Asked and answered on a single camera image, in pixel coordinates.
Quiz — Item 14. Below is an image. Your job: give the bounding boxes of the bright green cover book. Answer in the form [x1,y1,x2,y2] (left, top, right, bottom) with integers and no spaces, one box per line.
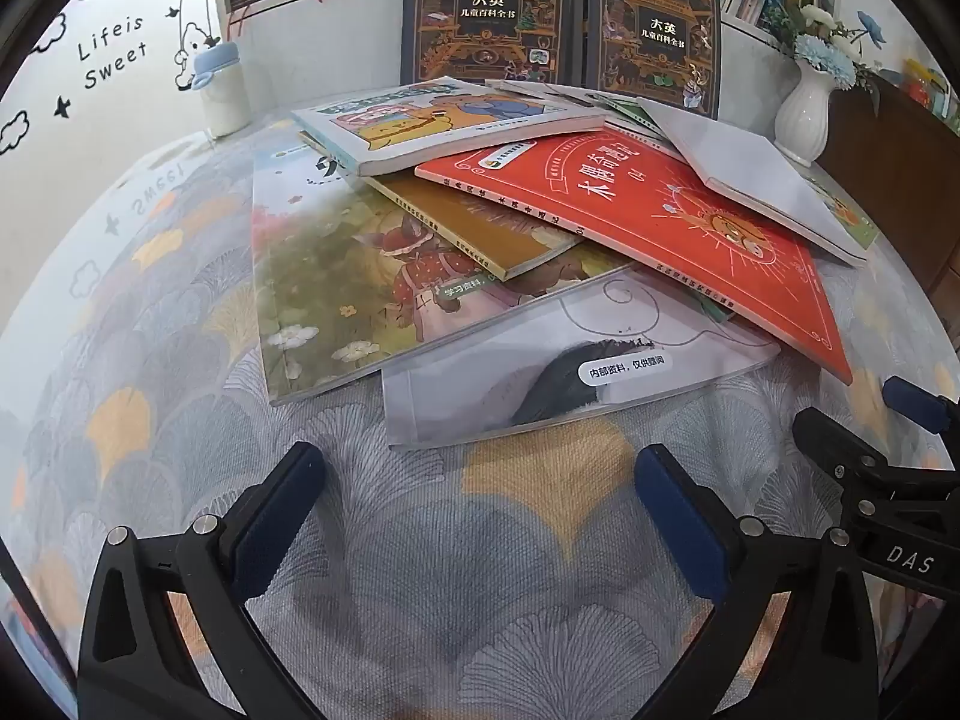
[795,169,880,252]

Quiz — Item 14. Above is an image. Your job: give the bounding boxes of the mustard yellow book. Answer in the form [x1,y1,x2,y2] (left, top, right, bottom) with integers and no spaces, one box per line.
[364,169,586,282]

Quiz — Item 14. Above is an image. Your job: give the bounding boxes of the dark ornate encyclopedia book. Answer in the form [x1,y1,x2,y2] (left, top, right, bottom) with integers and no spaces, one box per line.
[581,0,722,121]
[400,0,572,87]

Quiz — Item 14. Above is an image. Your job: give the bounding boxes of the colourful toys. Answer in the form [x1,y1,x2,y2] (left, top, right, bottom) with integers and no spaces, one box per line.
[900,56,960,121]

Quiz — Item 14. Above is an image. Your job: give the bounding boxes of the plain white cover book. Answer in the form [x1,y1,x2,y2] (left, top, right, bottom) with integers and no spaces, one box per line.
[636,96,869,269]

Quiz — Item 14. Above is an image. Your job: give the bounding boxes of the white ribbed vase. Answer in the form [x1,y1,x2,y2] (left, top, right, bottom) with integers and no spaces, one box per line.
[774,56,837,168]

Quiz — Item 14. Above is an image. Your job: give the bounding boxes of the white bookshelf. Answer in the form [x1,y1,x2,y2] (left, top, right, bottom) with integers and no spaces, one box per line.
[210,0,796,136]

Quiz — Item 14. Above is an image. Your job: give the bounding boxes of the white book grey drawing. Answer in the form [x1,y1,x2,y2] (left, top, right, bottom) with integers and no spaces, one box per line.
[381,270,782,452]

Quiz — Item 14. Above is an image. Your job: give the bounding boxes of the ginkgo patterned tablecloth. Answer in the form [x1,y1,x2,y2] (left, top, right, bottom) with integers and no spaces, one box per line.
[0,116,960,720]

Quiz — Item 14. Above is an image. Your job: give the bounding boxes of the bear cover book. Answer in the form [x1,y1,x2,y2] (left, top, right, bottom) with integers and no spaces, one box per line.
[291,76,610,177]

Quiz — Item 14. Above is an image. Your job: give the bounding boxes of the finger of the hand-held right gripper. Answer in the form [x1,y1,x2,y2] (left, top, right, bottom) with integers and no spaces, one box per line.
[793,406,899,494]
[881,375,960,436]

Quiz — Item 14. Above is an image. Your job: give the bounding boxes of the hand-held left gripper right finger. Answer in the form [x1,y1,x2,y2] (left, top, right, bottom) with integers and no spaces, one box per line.
[634,444,878,720]

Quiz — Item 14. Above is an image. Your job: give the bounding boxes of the meadow rabbit picture book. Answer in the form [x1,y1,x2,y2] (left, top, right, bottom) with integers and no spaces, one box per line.
[251,131,638,407]

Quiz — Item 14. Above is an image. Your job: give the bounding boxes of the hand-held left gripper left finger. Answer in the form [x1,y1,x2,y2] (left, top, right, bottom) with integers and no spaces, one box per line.
[79,441,327,720]

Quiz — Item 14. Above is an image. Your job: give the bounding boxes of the white bottle blue lid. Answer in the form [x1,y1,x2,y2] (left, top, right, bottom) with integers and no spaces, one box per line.
[189,41,252,140]

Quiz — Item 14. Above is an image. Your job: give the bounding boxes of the red lion cover book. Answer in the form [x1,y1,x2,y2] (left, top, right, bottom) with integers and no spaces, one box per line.
[415,133,854,387]

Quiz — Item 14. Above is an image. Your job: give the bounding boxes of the dark wooden cabinet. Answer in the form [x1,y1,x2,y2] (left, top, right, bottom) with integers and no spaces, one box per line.
[814,75,960,301]

